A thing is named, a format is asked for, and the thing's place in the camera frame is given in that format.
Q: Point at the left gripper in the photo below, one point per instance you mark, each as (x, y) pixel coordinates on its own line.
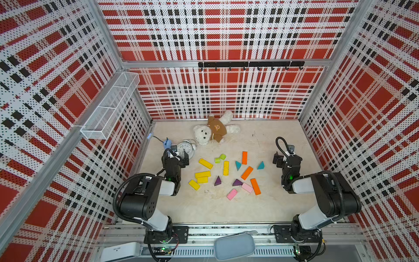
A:
(185, 161)

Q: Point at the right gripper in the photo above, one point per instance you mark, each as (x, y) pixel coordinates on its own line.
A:
(279, 159)

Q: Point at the teal triangle block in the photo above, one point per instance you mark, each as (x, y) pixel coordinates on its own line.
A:
(261, 166)
(238, 165)

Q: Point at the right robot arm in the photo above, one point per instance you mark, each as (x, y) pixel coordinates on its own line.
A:
(335, 199)

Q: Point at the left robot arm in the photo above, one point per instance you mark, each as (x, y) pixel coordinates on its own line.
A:
(137, 197)

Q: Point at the white alarm clock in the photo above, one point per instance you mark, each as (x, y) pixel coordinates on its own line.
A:
(187, 148)

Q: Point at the yellow long block middle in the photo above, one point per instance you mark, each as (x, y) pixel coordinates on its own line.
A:
(203, 174)

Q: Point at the yellow small block left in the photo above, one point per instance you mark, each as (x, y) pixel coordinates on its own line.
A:
(194, 185)

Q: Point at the yellow long block upper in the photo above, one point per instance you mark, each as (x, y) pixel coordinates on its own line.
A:
(206, 163)

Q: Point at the yellow short block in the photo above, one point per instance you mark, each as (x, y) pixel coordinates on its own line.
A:
(202, 180)

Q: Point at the orange block lower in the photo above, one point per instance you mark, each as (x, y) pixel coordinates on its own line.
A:
(255, 187)

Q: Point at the orange block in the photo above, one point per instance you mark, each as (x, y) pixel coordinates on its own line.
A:
(255, 187)
(244, 157)
(246, 173)

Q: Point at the orange block middle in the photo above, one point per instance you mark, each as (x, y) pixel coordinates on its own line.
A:
(246, 173)

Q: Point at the orange block top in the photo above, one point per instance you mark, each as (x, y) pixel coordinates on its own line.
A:
(244, 157)

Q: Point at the purple triangle block left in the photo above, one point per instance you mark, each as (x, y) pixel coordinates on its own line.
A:
(218, 181)

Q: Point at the purple triangle block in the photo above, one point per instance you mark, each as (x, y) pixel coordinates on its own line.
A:
(237, 182)
(218, 181)

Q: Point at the pink block right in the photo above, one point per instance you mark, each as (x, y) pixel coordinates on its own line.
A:
(247, 188)

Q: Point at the pink block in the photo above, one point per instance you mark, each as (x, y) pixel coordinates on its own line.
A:
(232, 194)
(247, 188)

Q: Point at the yellow upright long block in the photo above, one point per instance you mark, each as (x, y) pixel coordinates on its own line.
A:
(226, 166)

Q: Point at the white teddy bear brown shirt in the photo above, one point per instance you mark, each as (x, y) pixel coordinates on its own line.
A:
(215, 129)

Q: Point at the purple triangle block right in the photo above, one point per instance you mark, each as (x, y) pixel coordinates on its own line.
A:
(237, 182)

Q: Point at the pink block lower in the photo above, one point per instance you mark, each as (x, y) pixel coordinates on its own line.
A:
(232, 194)

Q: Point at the grey pouch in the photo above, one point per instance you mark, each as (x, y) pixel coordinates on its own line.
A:
(234, 246)

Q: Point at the white box device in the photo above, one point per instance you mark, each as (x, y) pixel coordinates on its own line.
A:
(121, 252)

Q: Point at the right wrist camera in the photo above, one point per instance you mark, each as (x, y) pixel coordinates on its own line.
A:
(291, 149)

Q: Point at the blue cable connector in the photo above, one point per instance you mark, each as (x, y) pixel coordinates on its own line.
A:
(167, 144)

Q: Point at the white wire mesh basket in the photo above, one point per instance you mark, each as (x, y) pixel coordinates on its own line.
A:
(112, 103)

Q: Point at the black hook rail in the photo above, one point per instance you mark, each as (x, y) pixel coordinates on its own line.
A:
(247, 64)

